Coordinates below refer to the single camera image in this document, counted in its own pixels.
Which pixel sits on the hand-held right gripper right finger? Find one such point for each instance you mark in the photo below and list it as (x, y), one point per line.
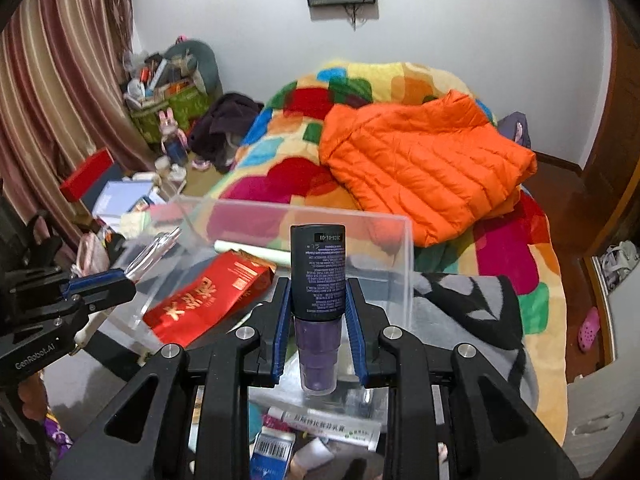
(357, 332)

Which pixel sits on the person's left hand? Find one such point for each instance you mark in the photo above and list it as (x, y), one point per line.
(32, 402)

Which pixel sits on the clear plastic storage box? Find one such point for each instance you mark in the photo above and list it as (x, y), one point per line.
(235, 220)

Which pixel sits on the blue barcode box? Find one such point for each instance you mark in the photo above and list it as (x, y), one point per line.
(270, 455)

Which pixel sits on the striped brown curtain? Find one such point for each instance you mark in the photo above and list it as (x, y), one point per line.
(55, 70)

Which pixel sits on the green shopping bag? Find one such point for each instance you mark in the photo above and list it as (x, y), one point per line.
(165, 110)

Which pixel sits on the wooden door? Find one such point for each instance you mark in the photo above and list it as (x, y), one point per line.
(617, 135)

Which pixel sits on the orange down jacket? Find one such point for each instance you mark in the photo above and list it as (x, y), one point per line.
(425, 170)

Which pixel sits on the grey neck cushion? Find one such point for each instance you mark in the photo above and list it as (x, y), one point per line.
(202, 57)

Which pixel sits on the blue white notebook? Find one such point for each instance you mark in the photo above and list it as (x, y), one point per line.
(122, 197)

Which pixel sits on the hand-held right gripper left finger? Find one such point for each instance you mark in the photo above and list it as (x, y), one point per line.
(280, 332)

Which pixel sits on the white wardrobe door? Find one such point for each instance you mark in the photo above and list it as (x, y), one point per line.
(600, 410)

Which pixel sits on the pink clog shoe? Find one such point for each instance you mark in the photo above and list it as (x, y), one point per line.
(589, 330)

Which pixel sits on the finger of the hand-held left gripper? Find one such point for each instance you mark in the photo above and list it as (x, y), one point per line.
(112, 295)
(95, 281)

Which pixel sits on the grey black patterned blanket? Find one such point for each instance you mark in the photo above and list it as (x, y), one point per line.
(475, 320)

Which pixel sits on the colourful patchwork blanket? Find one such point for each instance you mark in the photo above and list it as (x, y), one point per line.
(280, 180)

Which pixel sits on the pink transparent bag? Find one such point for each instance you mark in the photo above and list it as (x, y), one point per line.
(92, 255)

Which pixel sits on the dark clothing pile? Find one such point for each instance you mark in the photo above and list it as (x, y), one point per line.
(225, 125)

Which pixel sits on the white sneakers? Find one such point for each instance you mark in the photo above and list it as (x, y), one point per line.
(620, 260)

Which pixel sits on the red flat box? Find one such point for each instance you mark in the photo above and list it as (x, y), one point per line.
(87, 175)

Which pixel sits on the white paper roll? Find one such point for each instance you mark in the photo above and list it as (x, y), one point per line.
(250, 251)

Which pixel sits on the pink bunny water bottle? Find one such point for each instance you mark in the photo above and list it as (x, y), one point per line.
(172, 140)

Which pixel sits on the red gold packet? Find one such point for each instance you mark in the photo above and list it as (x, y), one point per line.
(205, 300)

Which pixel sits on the black purple cosmetic tube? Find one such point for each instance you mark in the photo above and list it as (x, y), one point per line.
(318, 280)

